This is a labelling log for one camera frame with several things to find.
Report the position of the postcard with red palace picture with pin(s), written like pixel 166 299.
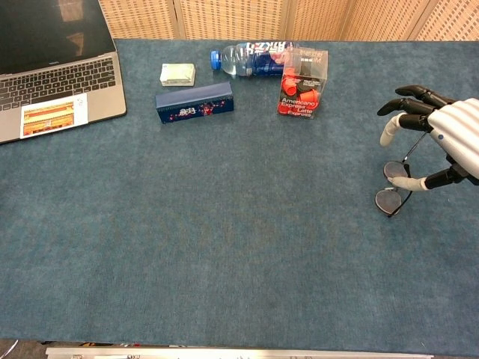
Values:
pixel 52 116

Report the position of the thin wire-frame eyeglasses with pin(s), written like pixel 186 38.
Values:
pixel 396 170

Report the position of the woven rattan folding screen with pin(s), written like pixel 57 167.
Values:
pixel 232 18

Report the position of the clear box of coffee capsules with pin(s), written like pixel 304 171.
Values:
pixel 301 93

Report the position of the grey open laptop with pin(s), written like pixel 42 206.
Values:
pixel 56 75

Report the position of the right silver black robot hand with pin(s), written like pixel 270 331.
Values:
pixel 458 127

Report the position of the small pale green box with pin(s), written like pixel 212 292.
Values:
pixel 177 74

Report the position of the long dark blue box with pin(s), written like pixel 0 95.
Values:
pixel 194 102

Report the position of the clear bottle with blue label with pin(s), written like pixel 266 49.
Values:
pixel 250 60

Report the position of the aluminium profile rail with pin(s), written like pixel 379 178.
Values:
pixel 239 353

